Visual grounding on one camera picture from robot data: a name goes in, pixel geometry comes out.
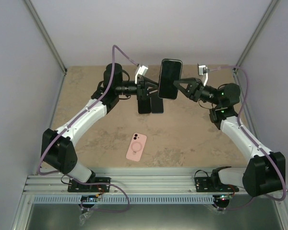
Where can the left circuit board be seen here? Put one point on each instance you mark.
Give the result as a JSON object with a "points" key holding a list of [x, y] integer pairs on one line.
{"points": [[91, 198]]}

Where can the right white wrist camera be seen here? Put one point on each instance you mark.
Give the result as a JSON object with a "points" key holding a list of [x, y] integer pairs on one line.
{"points": [[203, 72]]}

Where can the right circuit board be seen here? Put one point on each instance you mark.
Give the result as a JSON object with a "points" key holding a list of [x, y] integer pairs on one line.
{"points": [[223, 197]]}

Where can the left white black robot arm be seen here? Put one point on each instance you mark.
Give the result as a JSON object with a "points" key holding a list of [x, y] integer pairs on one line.
{"points": [[58, 146]]}

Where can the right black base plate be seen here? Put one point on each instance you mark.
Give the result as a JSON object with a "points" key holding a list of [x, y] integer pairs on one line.
{"points": [[204, 184]]}

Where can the aluminium rail frame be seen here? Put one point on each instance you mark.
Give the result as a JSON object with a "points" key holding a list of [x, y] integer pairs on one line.
{"points": [[133, 181]]}

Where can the circuit board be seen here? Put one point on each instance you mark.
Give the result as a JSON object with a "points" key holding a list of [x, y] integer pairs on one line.
{"points": [[223, 197], [91, 198]]}

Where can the clear plastic bag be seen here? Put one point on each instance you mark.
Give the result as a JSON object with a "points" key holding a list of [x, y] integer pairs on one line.
{"points": [[84, 216]]}

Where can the pink phone case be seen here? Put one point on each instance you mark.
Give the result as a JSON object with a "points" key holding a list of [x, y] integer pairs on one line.
{"points": [[136, 147]]}

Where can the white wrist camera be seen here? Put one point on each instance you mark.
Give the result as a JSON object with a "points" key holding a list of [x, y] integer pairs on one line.
{"points": [[203, 72], [141, 71]]}

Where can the corner aluminium post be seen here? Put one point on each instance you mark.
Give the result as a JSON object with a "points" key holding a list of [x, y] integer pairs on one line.
{"points": [[45, 35], [258, 30]]}

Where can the black phone with blue edge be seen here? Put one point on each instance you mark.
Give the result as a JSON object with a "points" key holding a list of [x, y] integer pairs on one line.
{"points": [[157, 106]]}

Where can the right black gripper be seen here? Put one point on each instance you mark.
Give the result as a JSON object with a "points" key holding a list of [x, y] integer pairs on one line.
{"points": [[192, 82]]}

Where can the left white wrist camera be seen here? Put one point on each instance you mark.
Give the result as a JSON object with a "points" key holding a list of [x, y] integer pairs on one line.
{"points": [[141, 71]]}

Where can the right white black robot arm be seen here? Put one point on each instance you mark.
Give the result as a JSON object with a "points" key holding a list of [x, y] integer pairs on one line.
{"points": [[266, 170]]}

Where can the left corner aluminium post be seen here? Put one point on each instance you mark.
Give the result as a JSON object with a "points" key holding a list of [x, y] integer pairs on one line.
{"points": [[45, 35]]}

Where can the black phone case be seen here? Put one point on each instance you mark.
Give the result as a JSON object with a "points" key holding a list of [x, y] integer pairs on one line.
{"points": [[144, 106]]}

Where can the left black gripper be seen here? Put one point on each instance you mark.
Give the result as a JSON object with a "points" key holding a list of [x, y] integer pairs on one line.
{"points": [[142, 93]]}

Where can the right corner aluminium post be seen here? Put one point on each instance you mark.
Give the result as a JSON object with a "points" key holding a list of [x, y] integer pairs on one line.
{"points": [[258, 30]]}

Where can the grey slotted cable duct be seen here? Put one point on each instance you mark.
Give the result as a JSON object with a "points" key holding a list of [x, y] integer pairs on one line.
{"points": [[131, 199]]}

